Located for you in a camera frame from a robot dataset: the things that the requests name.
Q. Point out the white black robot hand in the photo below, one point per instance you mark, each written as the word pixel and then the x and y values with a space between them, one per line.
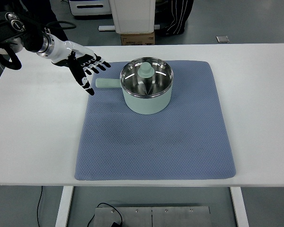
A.
pixel 62 50

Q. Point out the glass lid green knob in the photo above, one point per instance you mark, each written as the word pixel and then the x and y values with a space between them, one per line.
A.
pixel 146 77

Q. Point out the green pot with handle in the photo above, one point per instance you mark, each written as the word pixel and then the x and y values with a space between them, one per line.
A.
pixel 138 103

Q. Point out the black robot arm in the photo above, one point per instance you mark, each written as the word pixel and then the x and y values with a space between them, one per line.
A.
pixel 19 32

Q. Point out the cardboard box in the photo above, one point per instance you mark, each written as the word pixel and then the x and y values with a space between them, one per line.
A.
pixel 138 39

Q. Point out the white appliance with slot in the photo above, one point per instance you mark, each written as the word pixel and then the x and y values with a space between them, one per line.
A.
pixel 89 7

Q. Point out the white machine cabinet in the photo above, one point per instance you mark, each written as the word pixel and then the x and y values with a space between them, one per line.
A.
pixel 131 17

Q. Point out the person in striped trousers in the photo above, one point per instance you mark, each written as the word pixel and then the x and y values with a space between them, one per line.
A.
pixel 176 14

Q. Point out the blue quilted mat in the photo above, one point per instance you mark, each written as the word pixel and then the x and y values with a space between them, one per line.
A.
pixel 187 140

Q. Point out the small metal floor box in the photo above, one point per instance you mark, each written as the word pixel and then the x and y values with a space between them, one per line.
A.
pixel 223 39

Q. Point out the white table leg left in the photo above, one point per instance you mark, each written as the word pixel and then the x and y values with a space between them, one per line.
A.
pixel 64 207

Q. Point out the white table leg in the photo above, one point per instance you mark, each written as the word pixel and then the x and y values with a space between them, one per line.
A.
pixel 64 207
pixel 239 207

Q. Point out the metal floor plate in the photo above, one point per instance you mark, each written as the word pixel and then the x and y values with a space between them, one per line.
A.
pixel 191 216

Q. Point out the white table leg right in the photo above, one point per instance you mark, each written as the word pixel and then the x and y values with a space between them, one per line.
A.
pixel 239 207

